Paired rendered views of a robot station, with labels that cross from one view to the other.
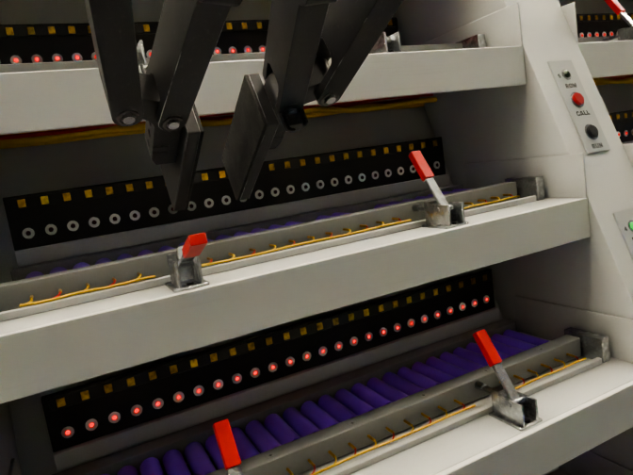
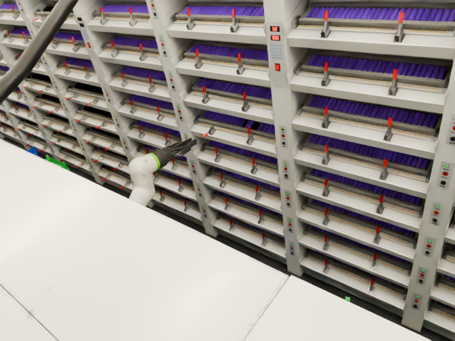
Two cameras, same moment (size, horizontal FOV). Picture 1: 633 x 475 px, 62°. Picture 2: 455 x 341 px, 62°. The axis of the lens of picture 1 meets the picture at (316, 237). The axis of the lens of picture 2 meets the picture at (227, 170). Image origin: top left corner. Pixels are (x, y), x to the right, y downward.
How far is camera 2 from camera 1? 2.04 m
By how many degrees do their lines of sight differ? 80
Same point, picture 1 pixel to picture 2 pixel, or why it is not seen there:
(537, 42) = (278, 120)
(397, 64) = (243, 114)
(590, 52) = (296, 125)
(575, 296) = not seen: hidden behind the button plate
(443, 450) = (242, 167)
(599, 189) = (280, 153)
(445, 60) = (253, 116)
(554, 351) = (274, 167)
